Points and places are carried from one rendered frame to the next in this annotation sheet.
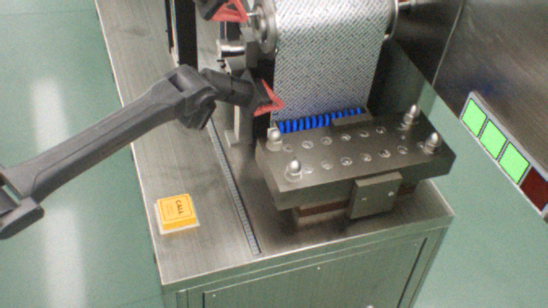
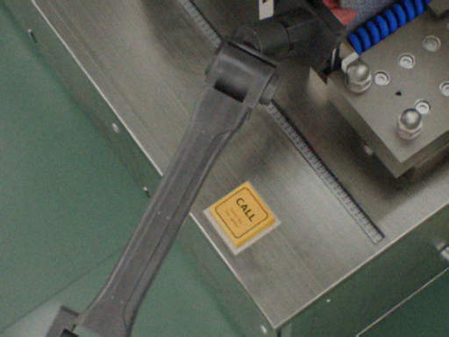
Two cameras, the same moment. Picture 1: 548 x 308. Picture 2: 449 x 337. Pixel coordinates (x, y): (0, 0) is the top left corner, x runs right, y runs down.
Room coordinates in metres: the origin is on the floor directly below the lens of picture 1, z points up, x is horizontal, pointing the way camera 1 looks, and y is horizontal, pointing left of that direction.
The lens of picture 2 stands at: (0.35, 0.25, 2.21)
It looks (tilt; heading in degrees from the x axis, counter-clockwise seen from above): 69 degrees down; 355
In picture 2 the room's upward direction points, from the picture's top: 9 degrees counter-clockwise
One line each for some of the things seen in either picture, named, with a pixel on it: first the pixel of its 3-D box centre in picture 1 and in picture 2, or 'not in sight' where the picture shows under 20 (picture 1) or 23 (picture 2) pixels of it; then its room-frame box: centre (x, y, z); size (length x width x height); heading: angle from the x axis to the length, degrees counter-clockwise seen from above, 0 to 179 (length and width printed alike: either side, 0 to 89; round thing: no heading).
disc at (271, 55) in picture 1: (267, 23); not in sight; (1.00, 0.04, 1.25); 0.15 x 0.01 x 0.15; 22
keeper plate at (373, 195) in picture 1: (373, 196); not in sight; (0.82, -0.22, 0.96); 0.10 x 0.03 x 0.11; 112
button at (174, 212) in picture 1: (176, 211); (241, 214); (0.77, 0.20, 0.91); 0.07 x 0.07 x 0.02; 22
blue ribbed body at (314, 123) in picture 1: (321, 121); (409, 7); (0.97, -0.10, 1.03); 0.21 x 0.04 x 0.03; 112
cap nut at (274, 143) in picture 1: (275, 138); (359, 73); (0.88, 0.00, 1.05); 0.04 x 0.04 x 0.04
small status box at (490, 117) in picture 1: (504, 151); not in sight; (0.76, -0.40, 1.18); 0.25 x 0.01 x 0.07; 22
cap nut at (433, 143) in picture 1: (434, 140); not in sight; (0.92, -0.34, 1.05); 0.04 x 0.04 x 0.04
